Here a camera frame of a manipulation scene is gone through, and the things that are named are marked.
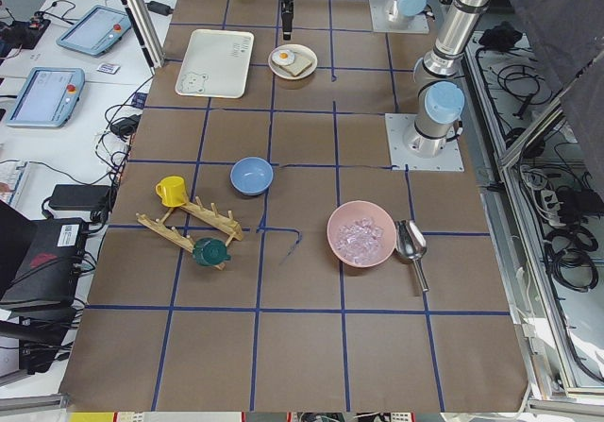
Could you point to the metal scoop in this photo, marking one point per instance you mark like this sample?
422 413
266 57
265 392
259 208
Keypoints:
411 245

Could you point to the cream bear tray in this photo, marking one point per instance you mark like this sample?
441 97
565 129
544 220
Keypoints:
215 64

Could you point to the black laptop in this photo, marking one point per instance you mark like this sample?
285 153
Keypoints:
39 260

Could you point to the white round plate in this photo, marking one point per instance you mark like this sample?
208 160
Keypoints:
298 49

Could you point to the aluminium frame post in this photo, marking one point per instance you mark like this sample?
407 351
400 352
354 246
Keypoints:
145 32

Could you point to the teach pendant near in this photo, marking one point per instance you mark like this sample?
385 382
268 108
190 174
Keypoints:
48 98

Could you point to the dark green cup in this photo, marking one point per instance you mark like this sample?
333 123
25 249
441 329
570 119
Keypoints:
210 252

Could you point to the black power adapter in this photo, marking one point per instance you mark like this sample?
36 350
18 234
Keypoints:
69 197

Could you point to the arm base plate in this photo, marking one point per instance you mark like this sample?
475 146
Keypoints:
409 150
399 16

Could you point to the bread slice on plate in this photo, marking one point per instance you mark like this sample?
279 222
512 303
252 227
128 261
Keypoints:
301 64

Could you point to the teach pendant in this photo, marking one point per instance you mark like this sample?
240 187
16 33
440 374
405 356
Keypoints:
96 32
48 98

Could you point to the teach pendant far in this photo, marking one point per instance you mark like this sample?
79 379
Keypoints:
96 32

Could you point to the blue bowl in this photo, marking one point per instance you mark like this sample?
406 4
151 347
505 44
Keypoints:
251 175

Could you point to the fried egg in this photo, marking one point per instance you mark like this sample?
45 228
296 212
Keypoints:
283 57

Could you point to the yellow cup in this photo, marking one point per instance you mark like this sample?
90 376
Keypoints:
172 191

